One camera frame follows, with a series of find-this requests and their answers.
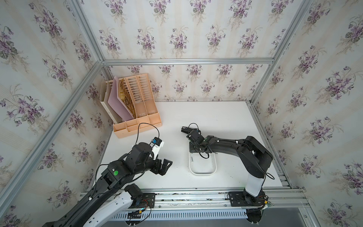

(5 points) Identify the white plastic storage box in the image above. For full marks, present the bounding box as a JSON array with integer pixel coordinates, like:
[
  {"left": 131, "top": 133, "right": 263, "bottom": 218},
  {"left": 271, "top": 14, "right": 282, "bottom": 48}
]
[{"left": 189, "top": 142, "right": 217, "bottom": 176}]

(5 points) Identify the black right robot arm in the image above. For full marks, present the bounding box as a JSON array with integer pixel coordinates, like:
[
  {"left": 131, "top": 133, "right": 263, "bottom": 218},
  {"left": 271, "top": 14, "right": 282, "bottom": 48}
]
[{"left": 181, "top": 126, "right": 275, "bottom": 198}]

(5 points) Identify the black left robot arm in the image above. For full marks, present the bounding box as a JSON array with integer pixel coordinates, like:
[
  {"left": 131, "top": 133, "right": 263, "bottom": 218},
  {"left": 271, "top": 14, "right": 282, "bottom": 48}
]
[{"left": 44, "top": 139, "right": 172, "bottom": 227}]

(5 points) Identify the black stapler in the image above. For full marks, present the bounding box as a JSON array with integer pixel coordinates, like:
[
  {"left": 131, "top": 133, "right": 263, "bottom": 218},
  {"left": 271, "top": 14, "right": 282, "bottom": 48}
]
[{"left": 181, "top": 126, "right": 194, "bottom": 134}]

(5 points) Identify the purple folder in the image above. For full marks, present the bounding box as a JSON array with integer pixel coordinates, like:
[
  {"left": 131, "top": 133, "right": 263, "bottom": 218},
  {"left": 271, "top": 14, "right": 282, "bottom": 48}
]
[{"left": 107, "top": 77, "right": 134, "bottom": 121}]

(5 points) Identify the peach plastic desk organizer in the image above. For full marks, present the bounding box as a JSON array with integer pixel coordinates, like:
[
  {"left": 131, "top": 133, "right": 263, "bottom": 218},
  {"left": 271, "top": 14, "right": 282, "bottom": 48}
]
[{"left": 112, "top": 73, "right": 162, "bottom": 139}]

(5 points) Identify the beige file folder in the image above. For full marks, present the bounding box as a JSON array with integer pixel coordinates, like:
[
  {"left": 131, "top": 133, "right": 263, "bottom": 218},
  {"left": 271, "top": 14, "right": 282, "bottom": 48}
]
[{"left": 99, "top": 81, "right": 122, "bottom": 124}]

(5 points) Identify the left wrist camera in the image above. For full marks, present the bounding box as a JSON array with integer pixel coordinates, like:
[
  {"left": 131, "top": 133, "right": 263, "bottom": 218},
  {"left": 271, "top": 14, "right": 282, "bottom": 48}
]
[{"left": 151, "top": 137, "right": 164, "bottom": 160}]

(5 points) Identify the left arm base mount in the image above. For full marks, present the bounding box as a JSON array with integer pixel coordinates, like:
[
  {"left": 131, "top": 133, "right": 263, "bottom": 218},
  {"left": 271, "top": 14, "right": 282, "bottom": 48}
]
[{"left": 129, "top": 193, "right": 156, "bottom": 209}]

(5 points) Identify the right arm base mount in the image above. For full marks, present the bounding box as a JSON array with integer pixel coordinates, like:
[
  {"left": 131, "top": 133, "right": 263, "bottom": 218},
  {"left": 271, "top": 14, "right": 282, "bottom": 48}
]
[{"left": 227, "top": 190, "right": 269, "bottom": 207}]

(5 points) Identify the aluminium front rail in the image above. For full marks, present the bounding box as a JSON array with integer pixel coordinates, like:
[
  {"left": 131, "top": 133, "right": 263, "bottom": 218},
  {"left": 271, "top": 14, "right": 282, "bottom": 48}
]
[{"left": 74, "top": 188, "right": 311, "bottom": 222}]

